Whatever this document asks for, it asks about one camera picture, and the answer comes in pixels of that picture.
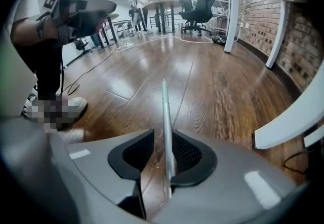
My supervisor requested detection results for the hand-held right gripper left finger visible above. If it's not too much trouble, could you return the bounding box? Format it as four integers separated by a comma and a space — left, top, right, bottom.
0, 119, 155, 224

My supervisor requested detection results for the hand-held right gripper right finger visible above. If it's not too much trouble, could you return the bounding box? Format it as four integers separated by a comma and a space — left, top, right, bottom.
151, 128, 310, 224

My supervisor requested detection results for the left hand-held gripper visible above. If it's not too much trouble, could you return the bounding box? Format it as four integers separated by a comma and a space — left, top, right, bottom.
43, 0, 117, 49

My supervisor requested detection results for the silver handled broom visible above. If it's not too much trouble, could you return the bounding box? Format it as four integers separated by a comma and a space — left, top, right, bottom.
161, 78, 177, 200

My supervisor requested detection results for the person's left forearm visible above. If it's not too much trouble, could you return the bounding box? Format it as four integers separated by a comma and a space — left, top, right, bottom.
10, 16, 59, 47

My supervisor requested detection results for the wooden floor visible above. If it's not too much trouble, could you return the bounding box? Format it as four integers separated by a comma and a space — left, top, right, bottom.
45, 30, 316, 221

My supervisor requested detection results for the white desk with black legs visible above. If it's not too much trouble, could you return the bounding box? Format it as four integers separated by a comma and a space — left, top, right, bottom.
100, 13, 135, 47

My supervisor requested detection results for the small black office chair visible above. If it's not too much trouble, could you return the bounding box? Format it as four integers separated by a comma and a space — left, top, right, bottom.
74, 38, 90, 52

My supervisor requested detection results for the person's white shoe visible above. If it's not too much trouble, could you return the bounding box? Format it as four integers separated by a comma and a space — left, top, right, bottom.
21, 92, 89, 131

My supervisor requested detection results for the round wooden table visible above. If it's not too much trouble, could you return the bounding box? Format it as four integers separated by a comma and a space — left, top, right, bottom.
143, 0, 183, 34

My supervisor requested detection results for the person's black trouser leg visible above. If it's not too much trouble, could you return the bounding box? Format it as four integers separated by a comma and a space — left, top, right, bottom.
15, 39, 64, 102

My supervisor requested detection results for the grey wrist strap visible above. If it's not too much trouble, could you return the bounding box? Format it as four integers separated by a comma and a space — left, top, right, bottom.
36, 16, 53, 41

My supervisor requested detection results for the black floor cable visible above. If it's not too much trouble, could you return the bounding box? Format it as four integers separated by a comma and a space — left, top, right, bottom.
60, 40, 124, 96

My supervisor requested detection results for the thin black cable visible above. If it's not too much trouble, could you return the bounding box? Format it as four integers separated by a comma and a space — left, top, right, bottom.
281, 150, 316, 176

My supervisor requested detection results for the white table frame beam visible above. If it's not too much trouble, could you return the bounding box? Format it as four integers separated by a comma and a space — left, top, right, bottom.
254, 59, 324, 151

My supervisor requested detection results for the black cable bundle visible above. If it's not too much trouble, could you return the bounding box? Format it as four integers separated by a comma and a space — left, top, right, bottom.
211, 35, 226, 46

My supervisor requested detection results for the white support post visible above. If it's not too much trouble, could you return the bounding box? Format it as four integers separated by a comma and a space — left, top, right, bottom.
265, 0, 290, 69
223, 0, 240, 54

